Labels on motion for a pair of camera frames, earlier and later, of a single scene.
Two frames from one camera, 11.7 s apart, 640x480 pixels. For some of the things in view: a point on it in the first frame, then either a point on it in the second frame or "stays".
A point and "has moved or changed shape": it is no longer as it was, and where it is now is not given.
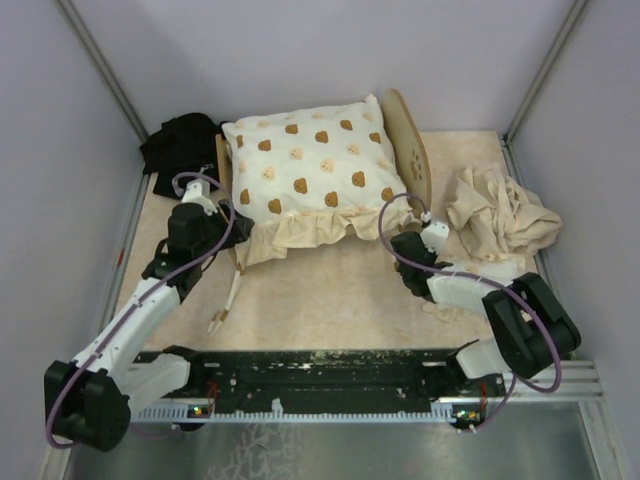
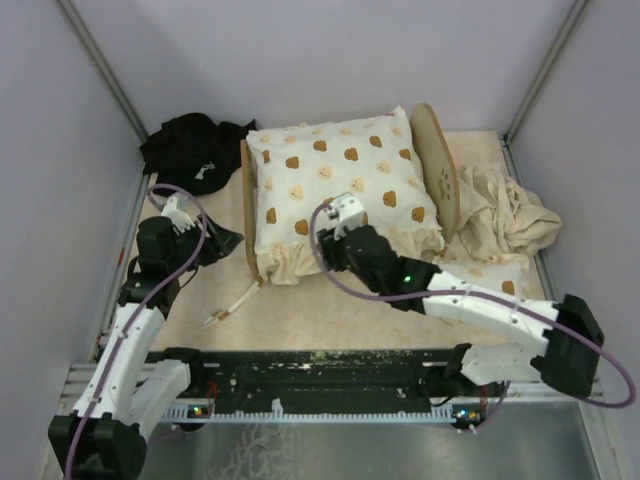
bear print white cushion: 314,177 has moved or changed shape
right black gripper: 433,255 → 330,249
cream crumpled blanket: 500,220 stays
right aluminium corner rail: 564,35 stays
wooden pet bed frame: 408,144 → 441,176
